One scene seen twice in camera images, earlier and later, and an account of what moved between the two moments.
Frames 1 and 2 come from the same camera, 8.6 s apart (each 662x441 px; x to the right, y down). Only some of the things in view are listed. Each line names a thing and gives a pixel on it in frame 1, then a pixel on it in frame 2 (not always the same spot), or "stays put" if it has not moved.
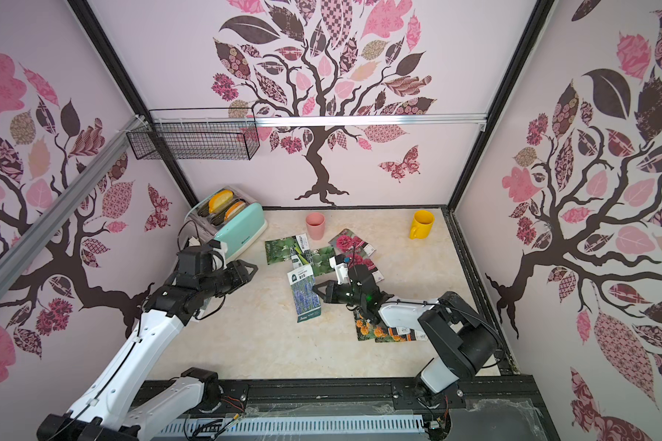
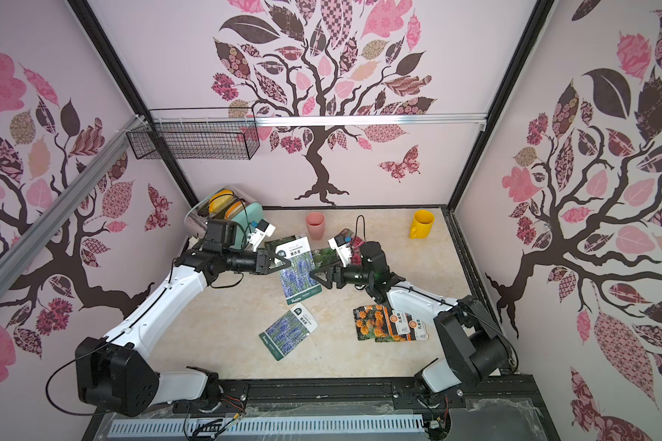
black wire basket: (197, 133) stays put
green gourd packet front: (323, 261) stays put
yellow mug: (423, 223) stays put
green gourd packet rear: (279, 250) stays put
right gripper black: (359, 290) to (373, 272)
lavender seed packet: (304, 293) to (296, 280)
